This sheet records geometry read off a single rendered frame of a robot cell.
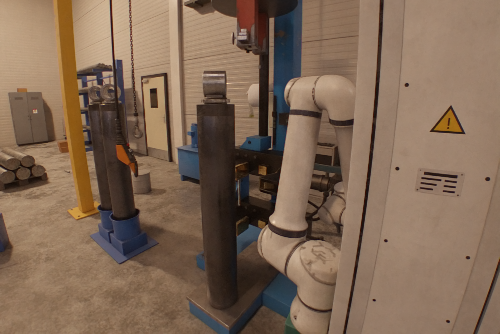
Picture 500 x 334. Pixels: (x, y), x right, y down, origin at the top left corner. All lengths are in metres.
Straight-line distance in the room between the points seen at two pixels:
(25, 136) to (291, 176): 10.73
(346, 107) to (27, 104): 10.87
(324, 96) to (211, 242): 1.07
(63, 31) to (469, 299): 3.83
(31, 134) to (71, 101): 7.68
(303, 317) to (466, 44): 0.87
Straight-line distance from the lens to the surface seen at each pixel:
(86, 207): 3.83
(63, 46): 3.62
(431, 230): 0.60
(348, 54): 3.48
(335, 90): 0.77
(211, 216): 1.40
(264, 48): 1.81
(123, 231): 2.64
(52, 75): 11.86
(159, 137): 6.22
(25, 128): 11.13
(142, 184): 4.11
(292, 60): 1.95
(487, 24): 0.57
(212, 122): 1.23
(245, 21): 1.47
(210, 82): 1.27
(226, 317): 1.78
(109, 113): 2.35
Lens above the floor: 1.49
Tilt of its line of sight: 11 degrees down
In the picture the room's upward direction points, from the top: straight up
